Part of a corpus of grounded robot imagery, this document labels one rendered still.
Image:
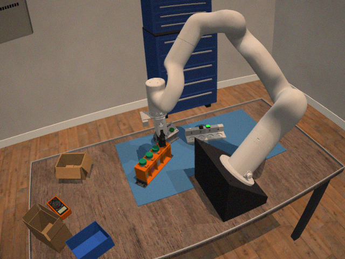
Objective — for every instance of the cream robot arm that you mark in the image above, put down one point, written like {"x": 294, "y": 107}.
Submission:
{"x": 289, "y": 104}

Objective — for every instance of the orange digital multimeter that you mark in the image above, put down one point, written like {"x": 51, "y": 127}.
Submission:
{"x": 59, "y": 207}

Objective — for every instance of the white key housing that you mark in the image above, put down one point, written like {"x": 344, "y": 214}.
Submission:
{"x": 172, "y": 132}

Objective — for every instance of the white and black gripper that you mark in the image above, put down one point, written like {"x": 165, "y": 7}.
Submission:
{"x": 160, "y": 125}

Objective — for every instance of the blue open bin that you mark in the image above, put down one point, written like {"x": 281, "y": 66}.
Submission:
{"x": 91, "y": 242}

